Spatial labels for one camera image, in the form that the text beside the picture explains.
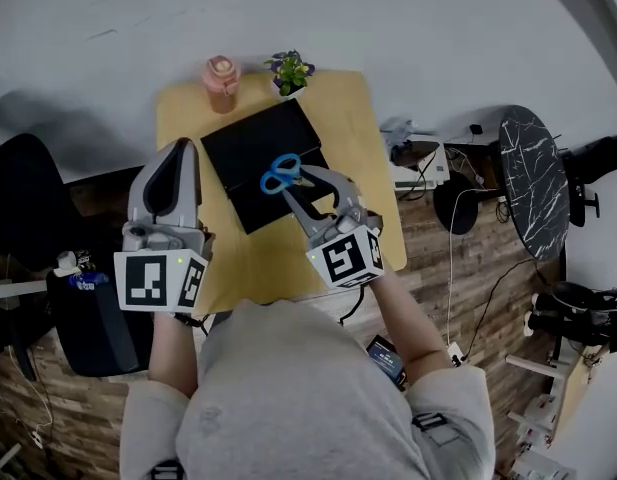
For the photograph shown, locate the person's left forearm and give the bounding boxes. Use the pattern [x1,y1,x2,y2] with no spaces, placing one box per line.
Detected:
[147,310,209,399]

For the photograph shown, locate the blue-handled scissors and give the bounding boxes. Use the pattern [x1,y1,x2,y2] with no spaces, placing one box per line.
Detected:
[259,153,317,196]

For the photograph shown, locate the small potted plant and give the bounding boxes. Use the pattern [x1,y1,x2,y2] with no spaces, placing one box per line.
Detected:
[263,49,317,100]

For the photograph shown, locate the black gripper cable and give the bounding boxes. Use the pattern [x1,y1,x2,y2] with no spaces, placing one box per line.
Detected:
[336,283,367,327]

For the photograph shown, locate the black smartphone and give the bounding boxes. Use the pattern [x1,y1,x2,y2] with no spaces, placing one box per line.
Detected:
[365,334,409,392]

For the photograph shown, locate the black container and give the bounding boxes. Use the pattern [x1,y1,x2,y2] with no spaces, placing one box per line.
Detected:
[200,98,335,236]

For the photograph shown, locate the white power strip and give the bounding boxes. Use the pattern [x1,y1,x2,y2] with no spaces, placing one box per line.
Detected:
[445,340,468,369]

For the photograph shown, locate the black office chair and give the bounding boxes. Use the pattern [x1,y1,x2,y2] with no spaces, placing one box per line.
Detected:
[0,132,77,382]

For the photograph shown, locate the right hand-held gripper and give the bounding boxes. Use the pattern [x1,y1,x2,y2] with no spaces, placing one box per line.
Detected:
[281,164,387,290]

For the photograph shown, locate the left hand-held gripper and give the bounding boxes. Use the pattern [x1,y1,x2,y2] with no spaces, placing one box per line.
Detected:
[112,137,212,315]

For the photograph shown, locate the round black marble table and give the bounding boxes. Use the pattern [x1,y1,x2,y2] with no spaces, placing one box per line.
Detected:
[497,104,572,262]

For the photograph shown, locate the person's right forearm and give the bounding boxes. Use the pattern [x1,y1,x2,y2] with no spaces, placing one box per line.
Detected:
[369,266,455,385]

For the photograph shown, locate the white cable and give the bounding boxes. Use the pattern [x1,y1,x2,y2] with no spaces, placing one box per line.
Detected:
[445,186,489,349]

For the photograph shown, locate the person's grey shirt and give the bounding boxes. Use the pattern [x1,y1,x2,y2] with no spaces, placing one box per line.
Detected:
[118,299,497,480]

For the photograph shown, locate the pink water bottle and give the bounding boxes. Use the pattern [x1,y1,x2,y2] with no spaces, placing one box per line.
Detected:
[203,55,243,115]

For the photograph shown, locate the white printer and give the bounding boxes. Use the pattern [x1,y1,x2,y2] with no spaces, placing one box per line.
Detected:
[386,136,452,192]

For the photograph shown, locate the black bin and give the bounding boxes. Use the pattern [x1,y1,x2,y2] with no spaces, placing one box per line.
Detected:
[46,267,155,378]

